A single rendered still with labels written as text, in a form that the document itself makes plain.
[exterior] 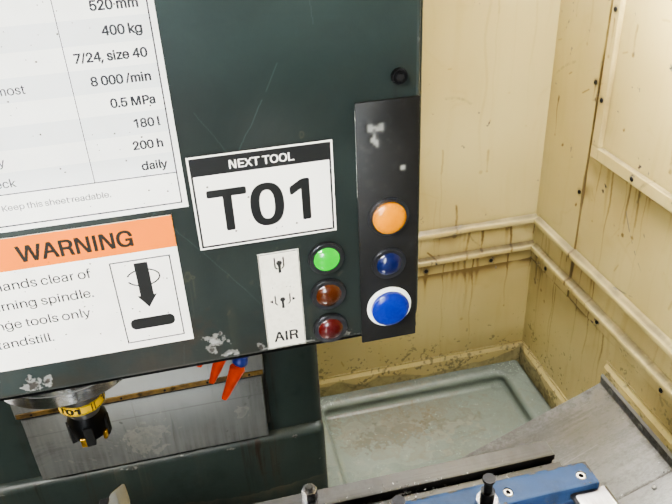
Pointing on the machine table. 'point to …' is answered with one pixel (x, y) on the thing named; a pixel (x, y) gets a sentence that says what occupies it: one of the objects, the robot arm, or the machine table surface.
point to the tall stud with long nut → (309, 494)
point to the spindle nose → (62, 397)
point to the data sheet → (84, 113)
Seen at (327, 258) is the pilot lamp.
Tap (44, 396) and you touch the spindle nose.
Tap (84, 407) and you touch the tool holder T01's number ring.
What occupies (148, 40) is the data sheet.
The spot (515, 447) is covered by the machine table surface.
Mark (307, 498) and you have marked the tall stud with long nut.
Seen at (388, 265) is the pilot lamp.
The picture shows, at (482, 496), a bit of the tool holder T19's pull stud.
